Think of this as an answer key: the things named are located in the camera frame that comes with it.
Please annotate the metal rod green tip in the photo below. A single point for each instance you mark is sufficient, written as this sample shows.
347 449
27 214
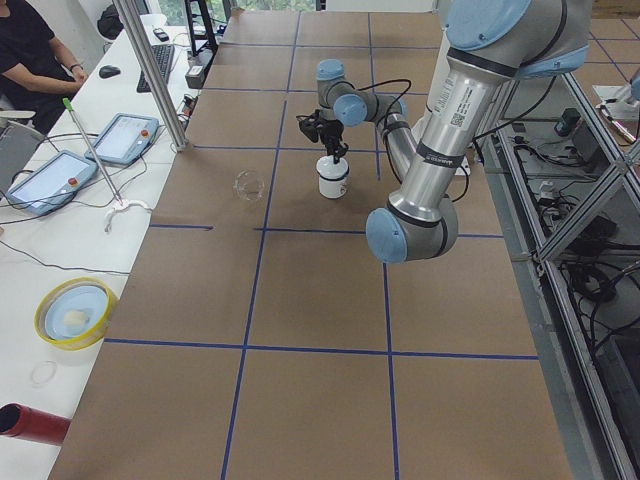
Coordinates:
117 196

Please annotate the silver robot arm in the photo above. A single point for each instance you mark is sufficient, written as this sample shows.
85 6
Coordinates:
490 43

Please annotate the lower teach pendant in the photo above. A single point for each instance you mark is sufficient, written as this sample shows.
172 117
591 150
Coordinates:
52 185

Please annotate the red cylinder bottle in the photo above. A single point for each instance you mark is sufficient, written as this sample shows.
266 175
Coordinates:
29 424

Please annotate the seated person black shirt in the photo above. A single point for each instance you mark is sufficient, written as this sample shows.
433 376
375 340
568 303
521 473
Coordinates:
38 71

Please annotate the white curved bracket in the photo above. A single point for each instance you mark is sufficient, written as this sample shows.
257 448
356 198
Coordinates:
125 210

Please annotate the black box with label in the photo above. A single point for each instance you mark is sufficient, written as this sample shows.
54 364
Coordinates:
198 68

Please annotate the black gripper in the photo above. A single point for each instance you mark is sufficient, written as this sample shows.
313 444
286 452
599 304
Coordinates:
330 130

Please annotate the white ceramic lid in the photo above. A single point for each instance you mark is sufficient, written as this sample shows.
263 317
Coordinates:
331 169

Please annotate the black computer mouse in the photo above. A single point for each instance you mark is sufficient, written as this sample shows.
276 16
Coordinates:
108 71

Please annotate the yellow tape roll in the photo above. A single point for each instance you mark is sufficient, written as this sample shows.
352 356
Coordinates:
75 314

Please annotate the white enamel mug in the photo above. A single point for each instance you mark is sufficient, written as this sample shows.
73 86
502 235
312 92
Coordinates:
332 189

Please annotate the teach pendant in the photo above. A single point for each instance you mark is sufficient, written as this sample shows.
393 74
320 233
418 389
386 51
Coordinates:
52 185
125 138

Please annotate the aluminium frame post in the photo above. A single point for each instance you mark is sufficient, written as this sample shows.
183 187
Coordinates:
142 48

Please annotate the upper teach pendant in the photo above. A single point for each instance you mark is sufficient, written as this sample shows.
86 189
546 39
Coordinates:
125 138

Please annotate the clear glass funnel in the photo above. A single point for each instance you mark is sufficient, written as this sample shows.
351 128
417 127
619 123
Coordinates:
249 185

